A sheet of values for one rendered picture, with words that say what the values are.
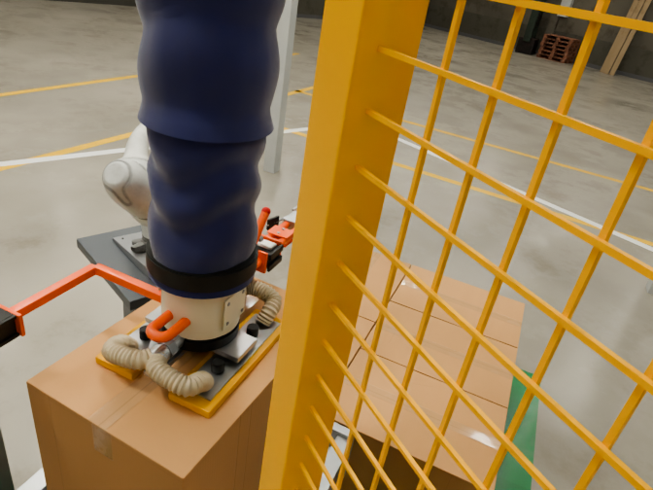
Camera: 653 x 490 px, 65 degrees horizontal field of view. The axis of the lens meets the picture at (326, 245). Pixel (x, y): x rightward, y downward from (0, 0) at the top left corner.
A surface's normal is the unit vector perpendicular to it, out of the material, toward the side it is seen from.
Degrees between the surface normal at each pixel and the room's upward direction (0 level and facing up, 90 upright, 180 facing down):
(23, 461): 0
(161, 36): 78
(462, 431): 0
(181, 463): 1
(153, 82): 101
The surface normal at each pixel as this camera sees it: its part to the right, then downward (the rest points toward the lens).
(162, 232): -0.37, 0.15
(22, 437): 0.15, -0.86
